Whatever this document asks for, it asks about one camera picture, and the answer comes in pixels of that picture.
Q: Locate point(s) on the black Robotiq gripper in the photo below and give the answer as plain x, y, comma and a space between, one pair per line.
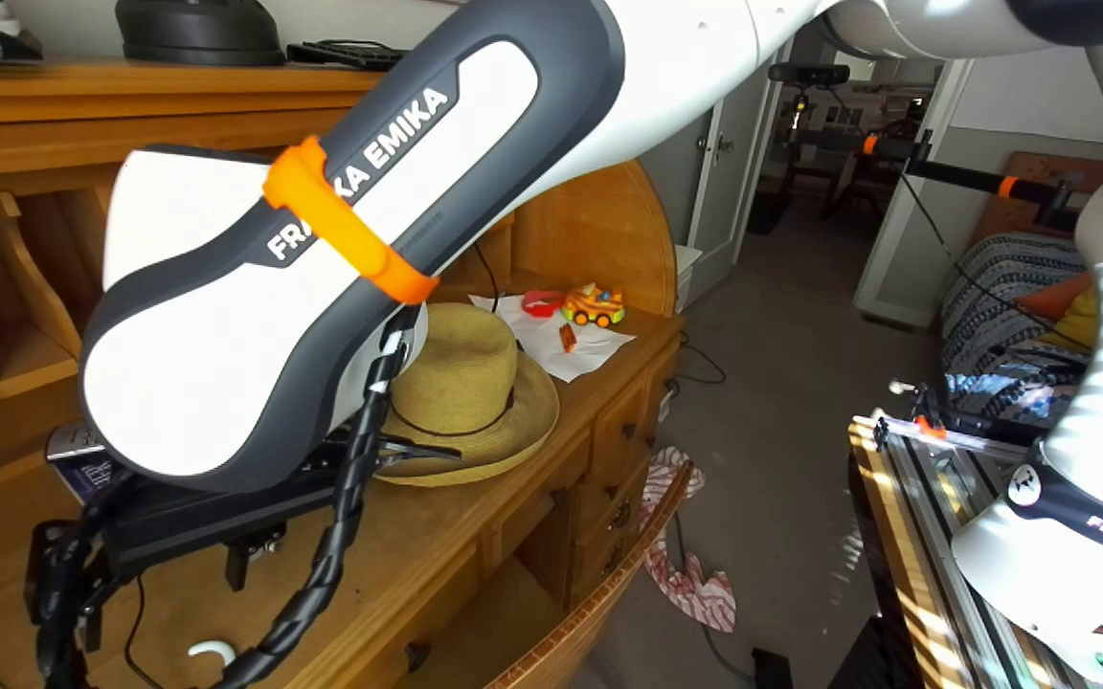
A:
182, 542

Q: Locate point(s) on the white plastic coat hanger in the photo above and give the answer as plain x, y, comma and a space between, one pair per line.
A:
214, 643

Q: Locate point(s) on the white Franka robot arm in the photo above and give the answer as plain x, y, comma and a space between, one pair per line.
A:
193, 368

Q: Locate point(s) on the wooden slatted chair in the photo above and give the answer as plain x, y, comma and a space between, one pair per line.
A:
576, 627

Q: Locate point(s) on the wooden roll-top desk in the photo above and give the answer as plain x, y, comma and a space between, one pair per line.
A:
478, 559

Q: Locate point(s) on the tan straw hat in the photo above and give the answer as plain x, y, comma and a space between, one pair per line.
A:
478, 368

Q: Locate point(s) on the small orange toy piece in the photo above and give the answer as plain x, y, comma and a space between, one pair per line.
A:
569, 338

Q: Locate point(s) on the red round lid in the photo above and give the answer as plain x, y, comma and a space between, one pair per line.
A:
546, 304

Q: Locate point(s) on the yellow orange toy car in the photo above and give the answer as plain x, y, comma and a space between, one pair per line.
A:
594, 309

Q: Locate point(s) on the red white patterned cloth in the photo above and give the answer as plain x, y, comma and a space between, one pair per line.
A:
693, 586

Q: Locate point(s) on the black floor power adapter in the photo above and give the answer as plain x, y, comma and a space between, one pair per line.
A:
772, 666

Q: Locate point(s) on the white door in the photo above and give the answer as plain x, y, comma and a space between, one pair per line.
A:
755, 178

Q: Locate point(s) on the wooden metal robot stand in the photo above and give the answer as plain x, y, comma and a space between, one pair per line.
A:
910, 539

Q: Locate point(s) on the striped grey couch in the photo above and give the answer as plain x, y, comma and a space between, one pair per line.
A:
996, 318

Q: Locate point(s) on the black pole with orange bands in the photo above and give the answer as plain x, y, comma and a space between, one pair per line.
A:
961, 175

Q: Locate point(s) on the orange cushion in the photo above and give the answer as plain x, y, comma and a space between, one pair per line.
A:
1054, 297

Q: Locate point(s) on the black camera on tripod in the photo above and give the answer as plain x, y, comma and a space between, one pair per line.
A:
805, 74

